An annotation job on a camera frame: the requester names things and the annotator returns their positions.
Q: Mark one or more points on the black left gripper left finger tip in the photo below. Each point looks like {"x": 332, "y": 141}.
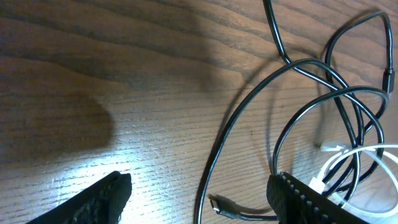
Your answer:
{"x": 102, "y": 202}

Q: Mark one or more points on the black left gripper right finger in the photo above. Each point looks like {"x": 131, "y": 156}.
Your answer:
{"x": 295, "y": 202}

